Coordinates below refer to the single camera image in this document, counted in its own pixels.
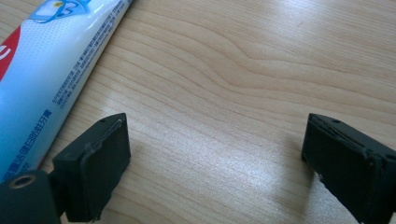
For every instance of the white blue toothpaste tube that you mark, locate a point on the white blue toothpaste tube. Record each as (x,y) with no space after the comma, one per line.
(37,77)

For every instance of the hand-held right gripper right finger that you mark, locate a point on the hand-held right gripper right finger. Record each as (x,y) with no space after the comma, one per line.
(348,168)

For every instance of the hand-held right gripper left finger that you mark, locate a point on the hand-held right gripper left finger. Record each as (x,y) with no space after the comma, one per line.
(93,161)

